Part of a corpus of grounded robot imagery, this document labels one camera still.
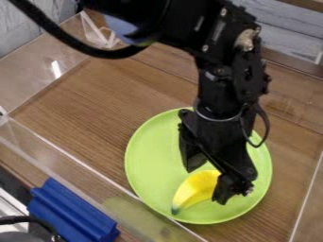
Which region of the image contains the green round plate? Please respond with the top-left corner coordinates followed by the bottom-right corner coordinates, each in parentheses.
top-left (126, 109), bottom-right (272, 225)

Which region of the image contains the yellow toy banana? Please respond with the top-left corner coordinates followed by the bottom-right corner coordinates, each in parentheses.
top-left (172, 170), bottom-right (220, 216)

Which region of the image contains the blue plastic clamp block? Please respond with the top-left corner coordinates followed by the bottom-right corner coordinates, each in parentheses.
top-left (28, 178), bottom-right (120, 242)

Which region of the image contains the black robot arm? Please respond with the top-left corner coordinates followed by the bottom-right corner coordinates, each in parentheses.
top-left (80, 0), bottom-right (271, 204)

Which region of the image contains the clear acrylic corner bracket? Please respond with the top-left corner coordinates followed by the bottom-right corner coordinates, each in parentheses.
top-left (80, 10), bottom-right (120, 49)

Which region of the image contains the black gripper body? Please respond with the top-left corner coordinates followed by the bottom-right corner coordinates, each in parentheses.
top-left (178, 107), bottom-right (258, 193)

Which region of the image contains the clear acrylic enclosure wall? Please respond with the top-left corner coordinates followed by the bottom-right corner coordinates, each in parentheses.
top-left (0, 107), bottom-right (208, 242)

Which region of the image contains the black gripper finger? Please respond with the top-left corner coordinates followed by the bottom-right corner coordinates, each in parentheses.
top-left (179, 133), bottom-right (207, 173)
top-left (212, 173), bottom-right (243, 205)

